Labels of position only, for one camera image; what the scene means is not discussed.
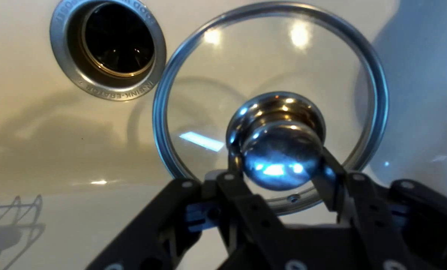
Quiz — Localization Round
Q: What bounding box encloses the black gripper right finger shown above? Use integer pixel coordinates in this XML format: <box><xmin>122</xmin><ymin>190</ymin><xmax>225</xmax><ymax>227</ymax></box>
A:
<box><xmin>311</xmin><ymin>143</ymin><xmax>447</xmax><ymax>270</ymax></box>

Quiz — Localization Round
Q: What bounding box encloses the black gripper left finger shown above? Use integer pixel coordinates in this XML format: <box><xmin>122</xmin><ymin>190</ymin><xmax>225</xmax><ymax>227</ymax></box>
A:
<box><xmin>86</xmin><ymin>169</ymin><xmax>296</xmax><ymax>270</ymax></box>

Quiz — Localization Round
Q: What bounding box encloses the clear glass lid steel rim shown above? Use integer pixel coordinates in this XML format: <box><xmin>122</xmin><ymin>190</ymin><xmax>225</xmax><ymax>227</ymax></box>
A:
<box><xmin>152</xmin><ymin>0</ymin><xmax>392</xmax><ymax>217</ymax></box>

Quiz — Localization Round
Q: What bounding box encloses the white kitchen sink basin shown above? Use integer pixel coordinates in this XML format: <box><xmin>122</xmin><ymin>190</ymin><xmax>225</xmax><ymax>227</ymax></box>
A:
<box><xmin>0</xmin><ymin>0</ymin><xmax>447</xmax><ymax>270</ymax></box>

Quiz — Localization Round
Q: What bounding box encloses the steel sink drain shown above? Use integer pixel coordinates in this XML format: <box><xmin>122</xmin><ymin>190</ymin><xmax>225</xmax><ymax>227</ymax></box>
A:
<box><xmin>50</xmin><ymin>0</ymin><xmax>168</xmax><ymax>103</ymax></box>

